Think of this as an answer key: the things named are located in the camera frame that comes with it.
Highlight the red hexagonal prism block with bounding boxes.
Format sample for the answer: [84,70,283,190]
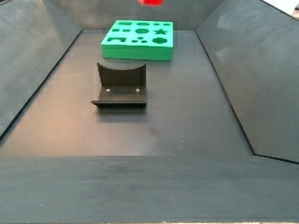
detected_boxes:
[137,0,164,6]

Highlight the green shape sorter board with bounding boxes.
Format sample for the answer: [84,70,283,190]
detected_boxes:
[100,20,173,61]

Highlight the black curved stand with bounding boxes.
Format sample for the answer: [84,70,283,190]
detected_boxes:
[91,64,147,107]

